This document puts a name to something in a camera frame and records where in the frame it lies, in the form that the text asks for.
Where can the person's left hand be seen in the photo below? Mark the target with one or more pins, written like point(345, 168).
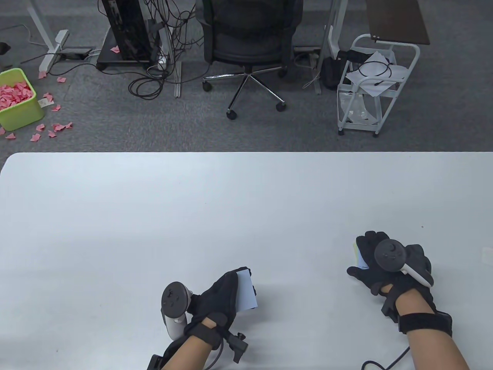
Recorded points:
point(219, 300)

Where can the person's right hand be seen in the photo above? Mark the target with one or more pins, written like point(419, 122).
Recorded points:
point(369, 277)

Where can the pile of sticky notes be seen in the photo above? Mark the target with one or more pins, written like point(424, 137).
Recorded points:
point(362, 260)

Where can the blue sticky note pad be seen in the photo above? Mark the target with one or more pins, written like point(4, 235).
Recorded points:
point(246, 293)

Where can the person's left forearm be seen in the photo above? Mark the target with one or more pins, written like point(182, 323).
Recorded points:
point(188, 352)

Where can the person's right forearm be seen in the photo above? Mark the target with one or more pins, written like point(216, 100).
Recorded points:
point(435, 347)

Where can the black forearm device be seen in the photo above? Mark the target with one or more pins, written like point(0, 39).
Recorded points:
point(155, 362)

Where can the grey white right controller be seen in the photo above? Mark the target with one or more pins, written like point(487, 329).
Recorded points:
point(391, 254)

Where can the grey white controller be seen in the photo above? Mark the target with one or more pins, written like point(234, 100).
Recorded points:
point(175, 298)
point(391, 254)

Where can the grey white left controller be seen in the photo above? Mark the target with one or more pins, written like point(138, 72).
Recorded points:
point(175, 298)

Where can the clear plastic bag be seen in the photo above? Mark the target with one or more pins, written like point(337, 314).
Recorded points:
point(358, 108)

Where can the white paper sheets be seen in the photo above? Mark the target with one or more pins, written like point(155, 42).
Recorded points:
point(375, 71)

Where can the black bag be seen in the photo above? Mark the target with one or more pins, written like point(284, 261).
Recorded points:
point(330, 73)

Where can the white desk leg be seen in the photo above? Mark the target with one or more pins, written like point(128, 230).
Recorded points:
point(177, 83)
point(54, 50)
point(334, 23)

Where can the black device on cart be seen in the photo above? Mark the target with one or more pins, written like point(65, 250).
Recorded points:
point(354, 56)

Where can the scattered group of pink scraps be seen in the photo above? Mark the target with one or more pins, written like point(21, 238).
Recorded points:
point(58, 127)

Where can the grey power strip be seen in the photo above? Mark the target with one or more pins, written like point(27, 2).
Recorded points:
point(306, 49)

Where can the black mesh office chair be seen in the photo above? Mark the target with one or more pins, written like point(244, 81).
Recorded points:
point(246, 42)

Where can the brown board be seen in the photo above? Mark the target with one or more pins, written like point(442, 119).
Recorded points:
point(396, 19)

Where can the white paper card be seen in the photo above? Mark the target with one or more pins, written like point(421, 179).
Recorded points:
point(45, 102)

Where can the black wheeled tower stand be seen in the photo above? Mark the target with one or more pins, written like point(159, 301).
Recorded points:
point(106, 58)

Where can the crumpled pink paper scrap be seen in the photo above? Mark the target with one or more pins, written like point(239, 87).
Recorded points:
point(114, 49)

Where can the green plastic bin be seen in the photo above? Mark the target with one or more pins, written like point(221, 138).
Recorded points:
point(23, 111)

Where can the dark power strip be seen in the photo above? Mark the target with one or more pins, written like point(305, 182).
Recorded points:
point(75, 53)

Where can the black computer tower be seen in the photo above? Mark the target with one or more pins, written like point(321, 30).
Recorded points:
point(127, 27)

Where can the pile of pink scraps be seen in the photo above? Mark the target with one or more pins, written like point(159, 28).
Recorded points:
point(13, 94)

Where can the small black object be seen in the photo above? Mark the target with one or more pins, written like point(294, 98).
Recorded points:
point(3, 48)

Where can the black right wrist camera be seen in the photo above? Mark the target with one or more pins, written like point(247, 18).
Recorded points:
point(389, 306)

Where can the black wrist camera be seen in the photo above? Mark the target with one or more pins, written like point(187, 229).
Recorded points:
point(389, 306)
point(235, 343)

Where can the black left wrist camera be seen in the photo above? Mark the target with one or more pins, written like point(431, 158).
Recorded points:
point(235, 343)

